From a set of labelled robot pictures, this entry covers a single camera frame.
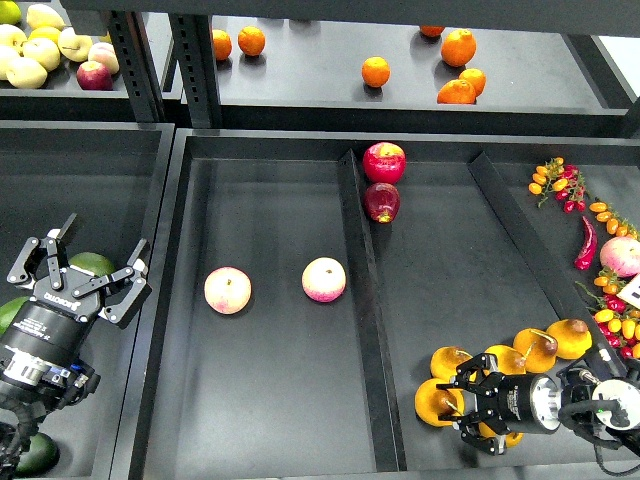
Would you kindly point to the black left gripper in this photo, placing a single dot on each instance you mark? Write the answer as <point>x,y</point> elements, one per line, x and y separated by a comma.
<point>46,334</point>

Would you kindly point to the left black tray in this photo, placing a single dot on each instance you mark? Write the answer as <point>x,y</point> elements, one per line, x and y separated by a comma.
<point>109,178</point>

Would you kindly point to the cherry tomato bunch bottom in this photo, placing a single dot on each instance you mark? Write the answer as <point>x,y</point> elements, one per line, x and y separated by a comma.
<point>616,318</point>

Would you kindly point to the light green avocado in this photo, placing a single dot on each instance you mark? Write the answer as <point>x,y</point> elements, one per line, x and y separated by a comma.
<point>9,310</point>

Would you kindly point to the pale yellow apple left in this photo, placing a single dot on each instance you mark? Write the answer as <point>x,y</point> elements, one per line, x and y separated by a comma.
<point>13,37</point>

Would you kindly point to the yellow lemon on shelf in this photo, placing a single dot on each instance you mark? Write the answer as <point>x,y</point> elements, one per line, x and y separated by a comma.
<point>45,32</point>

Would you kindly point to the yellow pear with stem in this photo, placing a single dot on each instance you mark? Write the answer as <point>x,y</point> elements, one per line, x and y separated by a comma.
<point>433,405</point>

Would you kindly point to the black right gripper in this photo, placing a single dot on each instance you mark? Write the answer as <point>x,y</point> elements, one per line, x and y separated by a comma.
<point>526,403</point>

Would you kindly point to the dark avocado bottom left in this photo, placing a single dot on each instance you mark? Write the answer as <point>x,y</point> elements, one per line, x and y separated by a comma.
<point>42,456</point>

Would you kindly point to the pale peach on shelf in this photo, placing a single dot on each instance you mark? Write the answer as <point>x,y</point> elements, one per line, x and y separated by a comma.
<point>104,53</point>

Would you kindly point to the middle black tray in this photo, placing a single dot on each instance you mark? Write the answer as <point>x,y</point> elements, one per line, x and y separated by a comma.
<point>291,388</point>

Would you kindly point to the red apple on shelf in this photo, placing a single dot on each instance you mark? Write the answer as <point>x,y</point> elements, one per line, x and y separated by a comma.
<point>94,76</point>

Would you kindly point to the orange far left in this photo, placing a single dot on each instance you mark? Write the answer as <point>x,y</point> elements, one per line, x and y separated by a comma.
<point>222,44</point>

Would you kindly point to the pale yellow pear top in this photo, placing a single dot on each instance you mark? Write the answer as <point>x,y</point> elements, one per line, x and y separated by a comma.
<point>42,15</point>

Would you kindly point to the red chili pepper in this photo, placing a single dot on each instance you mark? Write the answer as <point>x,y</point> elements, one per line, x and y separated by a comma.
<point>584,258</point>

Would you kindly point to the pink apple left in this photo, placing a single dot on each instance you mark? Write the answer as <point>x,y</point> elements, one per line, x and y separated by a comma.
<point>227,290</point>

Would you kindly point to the green avocado behind gripper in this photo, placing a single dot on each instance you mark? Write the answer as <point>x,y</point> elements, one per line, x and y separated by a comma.
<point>92,262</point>

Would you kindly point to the orange front right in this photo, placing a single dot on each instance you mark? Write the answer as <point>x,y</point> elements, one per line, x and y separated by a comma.
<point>457,91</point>

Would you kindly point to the dark red apple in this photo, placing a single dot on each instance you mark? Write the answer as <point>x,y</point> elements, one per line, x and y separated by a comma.
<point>381,202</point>

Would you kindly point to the pink apple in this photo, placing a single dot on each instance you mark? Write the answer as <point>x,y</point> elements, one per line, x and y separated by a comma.
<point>324,279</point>
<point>227,290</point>

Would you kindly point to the cherry tomato bunch top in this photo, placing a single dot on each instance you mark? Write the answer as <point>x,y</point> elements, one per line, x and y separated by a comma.
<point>564,182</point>

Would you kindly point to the black tray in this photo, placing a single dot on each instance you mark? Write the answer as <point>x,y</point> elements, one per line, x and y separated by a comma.
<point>291,388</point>
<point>109,178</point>

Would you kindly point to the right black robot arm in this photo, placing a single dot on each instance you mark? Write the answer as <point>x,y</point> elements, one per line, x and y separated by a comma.
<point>595,401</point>

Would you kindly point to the yellow pear bottom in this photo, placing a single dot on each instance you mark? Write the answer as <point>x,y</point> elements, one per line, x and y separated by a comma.
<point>511,439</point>

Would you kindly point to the green lime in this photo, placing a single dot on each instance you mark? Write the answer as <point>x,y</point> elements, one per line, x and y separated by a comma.
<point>10,13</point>

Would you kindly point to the pink apple right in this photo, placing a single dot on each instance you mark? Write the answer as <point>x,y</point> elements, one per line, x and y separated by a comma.
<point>324,279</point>

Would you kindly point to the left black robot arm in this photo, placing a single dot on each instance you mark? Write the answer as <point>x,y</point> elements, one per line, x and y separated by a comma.
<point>31,401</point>

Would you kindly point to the pink peach right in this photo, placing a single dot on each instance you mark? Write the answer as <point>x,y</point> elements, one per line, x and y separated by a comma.
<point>621,255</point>

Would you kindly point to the pale yellow pear front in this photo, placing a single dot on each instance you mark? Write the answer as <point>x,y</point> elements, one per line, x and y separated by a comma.
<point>26,73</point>

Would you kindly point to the yellow pear far right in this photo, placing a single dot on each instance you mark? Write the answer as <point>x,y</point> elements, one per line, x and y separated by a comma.
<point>573,338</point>

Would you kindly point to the white price label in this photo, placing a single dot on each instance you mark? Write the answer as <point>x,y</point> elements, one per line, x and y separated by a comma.
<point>630,293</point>

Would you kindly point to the bright red apple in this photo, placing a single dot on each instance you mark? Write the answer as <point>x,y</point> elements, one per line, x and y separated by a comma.
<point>384,162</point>

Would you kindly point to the orange cherry tomato bunch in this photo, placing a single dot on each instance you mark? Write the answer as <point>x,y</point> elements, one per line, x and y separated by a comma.
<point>614,223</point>

